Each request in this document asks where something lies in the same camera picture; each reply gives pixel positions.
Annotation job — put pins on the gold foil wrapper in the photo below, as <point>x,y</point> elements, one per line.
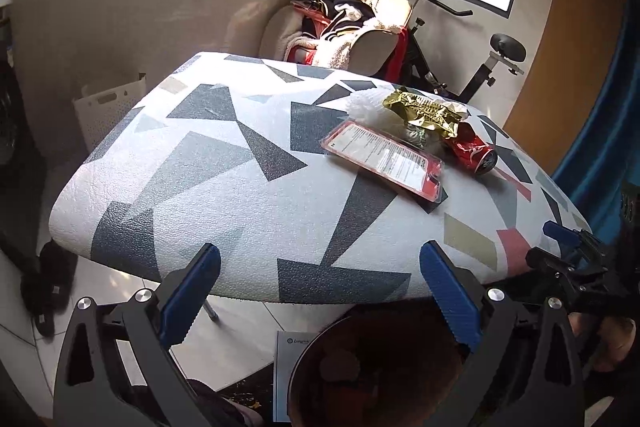
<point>425,112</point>

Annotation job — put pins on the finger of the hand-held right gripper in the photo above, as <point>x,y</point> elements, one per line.
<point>547,259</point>
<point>557,231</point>

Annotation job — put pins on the white laundry basket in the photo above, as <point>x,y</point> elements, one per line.
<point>107,112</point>

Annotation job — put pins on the wooden panel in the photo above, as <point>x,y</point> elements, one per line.
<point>565,57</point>

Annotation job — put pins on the dark brown bin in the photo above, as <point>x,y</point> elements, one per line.
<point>380,372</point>

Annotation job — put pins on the geometric patterned tablecloth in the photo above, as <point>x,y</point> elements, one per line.
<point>200,187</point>

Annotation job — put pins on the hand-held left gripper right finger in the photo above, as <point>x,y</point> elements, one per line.
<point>450,292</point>

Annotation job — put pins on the black slipper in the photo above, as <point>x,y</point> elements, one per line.
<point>50,287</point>

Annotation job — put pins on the red soda can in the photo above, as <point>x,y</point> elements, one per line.
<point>470,152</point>

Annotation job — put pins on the dark striped jacket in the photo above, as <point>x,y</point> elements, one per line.
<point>332,2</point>

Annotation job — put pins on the black exercise bike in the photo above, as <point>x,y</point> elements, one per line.
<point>480,79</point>

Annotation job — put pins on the metal table leg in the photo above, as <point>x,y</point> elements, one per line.
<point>211,311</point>

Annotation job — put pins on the red garment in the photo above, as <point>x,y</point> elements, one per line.
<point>397,52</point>

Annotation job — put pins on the person's right hand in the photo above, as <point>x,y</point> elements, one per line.
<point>617,342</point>

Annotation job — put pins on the red clear blister pack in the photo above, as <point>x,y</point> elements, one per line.
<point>380,154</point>

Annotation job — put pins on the white paper booklet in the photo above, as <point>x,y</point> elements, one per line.
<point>287,372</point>

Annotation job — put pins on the white fleece blanket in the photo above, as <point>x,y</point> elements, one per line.
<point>335,52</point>

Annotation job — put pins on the blue curtain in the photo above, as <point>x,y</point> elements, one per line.
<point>605,132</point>

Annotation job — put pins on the beige chair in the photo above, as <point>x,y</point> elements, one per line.
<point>367,47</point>

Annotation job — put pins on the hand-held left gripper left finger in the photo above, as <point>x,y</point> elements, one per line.
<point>192,292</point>

